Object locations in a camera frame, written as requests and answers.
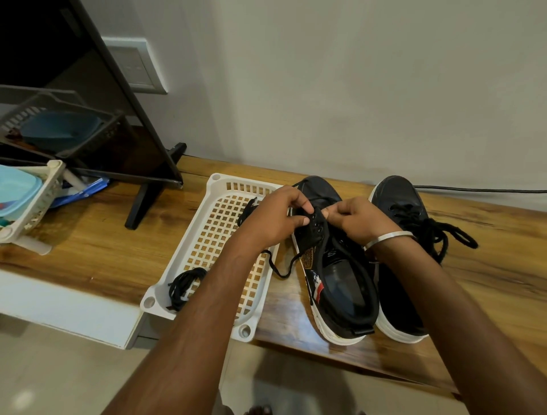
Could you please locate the light blue plastic container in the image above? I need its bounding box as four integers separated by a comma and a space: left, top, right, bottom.
0, 164, 44, 221

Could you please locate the person's left hand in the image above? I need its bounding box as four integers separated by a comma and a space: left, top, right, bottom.
236, 186, 317, 256

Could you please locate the person's right hand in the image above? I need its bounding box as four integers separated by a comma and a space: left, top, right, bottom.
321, 196, 406, 258

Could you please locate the black cable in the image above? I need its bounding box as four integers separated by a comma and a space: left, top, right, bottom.
412, 184, 547, 194

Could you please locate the white wall switch plate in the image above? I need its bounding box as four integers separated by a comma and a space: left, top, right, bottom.
101, 37, 169, 95

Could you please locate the black flat screen television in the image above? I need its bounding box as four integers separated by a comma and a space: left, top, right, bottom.
0, 0, 188, 231

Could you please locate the silver bracelet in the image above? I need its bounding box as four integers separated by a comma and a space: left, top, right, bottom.
363, 231, 416, 252

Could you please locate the long black shoelace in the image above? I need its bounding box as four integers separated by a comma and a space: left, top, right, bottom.
236, 198, 305, 280

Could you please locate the person's right forearm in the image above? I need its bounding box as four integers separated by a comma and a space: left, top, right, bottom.
371, 234, 547, 415

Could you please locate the white plastic basket tray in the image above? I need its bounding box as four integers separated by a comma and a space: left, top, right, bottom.
140, 173, 284, 343

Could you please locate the blue plastic packet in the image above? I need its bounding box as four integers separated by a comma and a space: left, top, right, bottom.
50, 177, 111, 209

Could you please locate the white cabinet base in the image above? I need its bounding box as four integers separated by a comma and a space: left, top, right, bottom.
0, 268, 145, 350

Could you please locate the black sneaker with laces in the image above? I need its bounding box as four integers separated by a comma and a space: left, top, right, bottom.
368, 175, 479, 344

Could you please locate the black sneaker without laces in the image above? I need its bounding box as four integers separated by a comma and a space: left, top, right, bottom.
290, 175, 381, 346

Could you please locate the white plastic rack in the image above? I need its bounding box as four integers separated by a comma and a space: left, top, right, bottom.
0, 159, 67, 256

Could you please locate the coiled black shoelace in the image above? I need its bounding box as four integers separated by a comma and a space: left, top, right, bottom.
168, 267, 209, 312

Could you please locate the person's left forearm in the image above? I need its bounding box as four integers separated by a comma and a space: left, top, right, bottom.
102, 234, 276, 415

